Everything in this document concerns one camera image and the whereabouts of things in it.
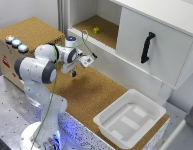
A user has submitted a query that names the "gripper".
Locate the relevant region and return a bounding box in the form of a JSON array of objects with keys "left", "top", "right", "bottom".
[{"left": 60, "top": 54, "right": 97, "bottom": 75}]

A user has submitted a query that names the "green cable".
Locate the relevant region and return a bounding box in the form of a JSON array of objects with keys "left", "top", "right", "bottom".
[{"left": 29, "top": 29, "right": 98, "bottom": 150}]

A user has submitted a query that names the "yellow block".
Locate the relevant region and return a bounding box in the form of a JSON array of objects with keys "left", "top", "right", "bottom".
[{"left": 92, "top": 26, "right": 101, "bottom": 35}]

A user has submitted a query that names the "white cabinet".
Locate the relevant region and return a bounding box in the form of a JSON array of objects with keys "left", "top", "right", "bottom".
[{"left": 66, "top": 0, "right": 193, "bottom": 108}]

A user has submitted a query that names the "white plastic box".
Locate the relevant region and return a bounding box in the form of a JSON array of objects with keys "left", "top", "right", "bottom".
[{"left": 92, "top": 88, "right": 168, "bottom": 150}]

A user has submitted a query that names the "purple block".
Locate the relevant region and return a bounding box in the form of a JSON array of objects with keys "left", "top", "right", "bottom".
[{"left": 70, "top": 69, "right": 78, "bottom": 78}]

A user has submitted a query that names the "white sliding door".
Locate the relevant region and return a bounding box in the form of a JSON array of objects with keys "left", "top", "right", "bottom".
[{"left": 114, "top": 6, "right": 193, "bottom": 89}]

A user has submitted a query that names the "red button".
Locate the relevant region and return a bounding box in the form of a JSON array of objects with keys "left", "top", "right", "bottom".
[{"left": 5, "top": 34, "right": 16, "bottom": 45}]

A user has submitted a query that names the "blue button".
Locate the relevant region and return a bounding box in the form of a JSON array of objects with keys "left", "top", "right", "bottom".
[{"left": 11, "top": 38, "right": 23, "bottom": 48}]

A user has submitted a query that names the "green button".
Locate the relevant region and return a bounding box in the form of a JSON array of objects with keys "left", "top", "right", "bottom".
[{"left": 17, "top": 43, "right": 30, "bottom": 54}]

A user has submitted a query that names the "black door handle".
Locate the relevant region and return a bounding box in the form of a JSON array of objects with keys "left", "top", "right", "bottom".
[{"left": 140, "top": 31, "right": 156, "bottom": 65}]

